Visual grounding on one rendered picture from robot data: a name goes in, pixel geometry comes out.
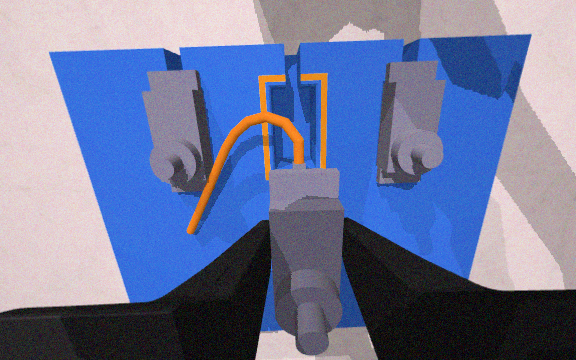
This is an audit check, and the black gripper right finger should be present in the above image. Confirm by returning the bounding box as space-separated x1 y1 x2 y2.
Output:
342 217 576 360

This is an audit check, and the blue flat deck plate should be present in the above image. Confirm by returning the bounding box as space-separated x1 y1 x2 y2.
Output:
49 34 532 303

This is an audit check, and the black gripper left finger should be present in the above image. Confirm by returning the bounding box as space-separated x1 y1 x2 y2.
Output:
0 220 271 360

